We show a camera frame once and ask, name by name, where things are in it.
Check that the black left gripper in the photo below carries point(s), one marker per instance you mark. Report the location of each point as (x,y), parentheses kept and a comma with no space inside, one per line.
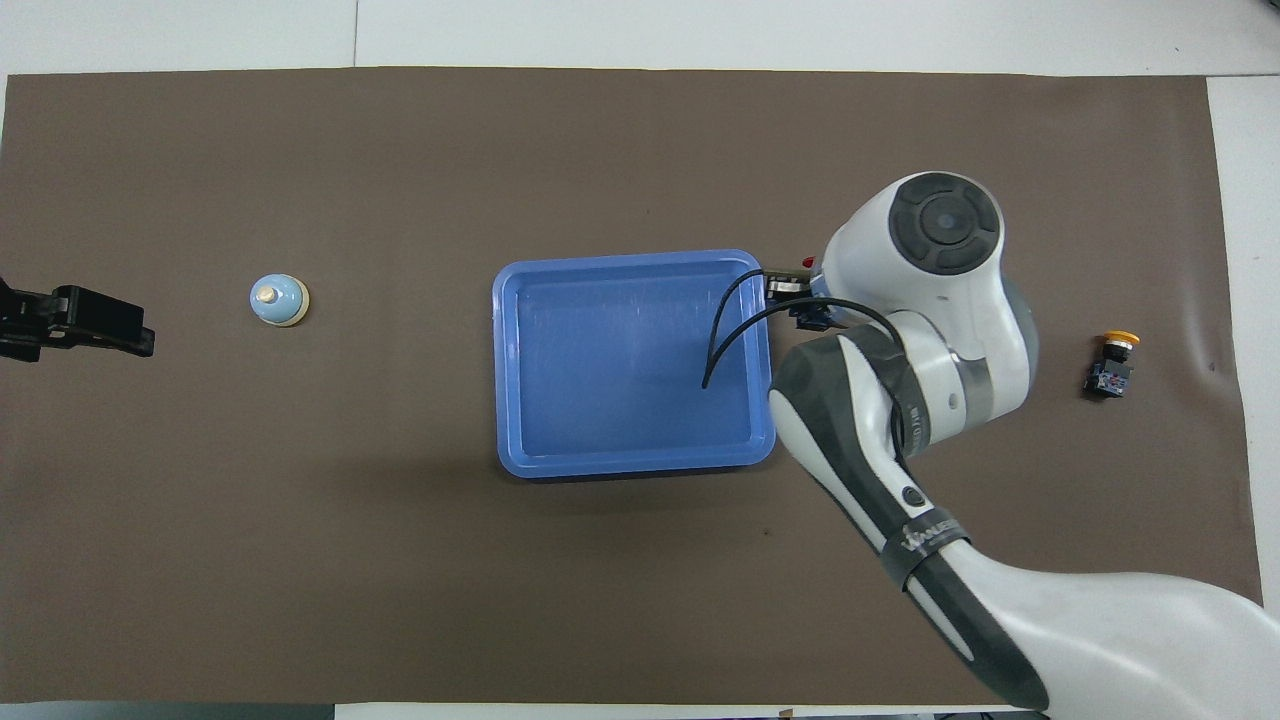
(22,325)

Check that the red push button switch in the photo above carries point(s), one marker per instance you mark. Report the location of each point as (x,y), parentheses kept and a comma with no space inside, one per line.
(812,318)

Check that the yellow push button switch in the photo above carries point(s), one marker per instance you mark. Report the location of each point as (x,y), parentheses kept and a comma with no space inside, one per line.
(1108,378)

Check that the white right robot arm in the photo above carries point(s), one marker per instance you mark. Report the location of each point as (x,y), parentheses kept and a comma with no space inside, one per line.
(940,330)

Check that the light blue service bell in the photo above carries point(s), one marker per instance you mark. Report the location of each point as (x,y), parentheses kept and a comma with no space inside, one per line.
(277,300)

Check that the blue plastic tray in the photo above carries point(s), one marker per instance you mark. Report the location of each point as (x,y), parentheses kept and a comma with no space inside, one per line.
(600,360)

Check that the brown table mat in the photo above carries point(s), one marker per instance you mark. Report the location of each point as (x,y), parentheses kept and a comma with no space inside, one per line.
(300,550)

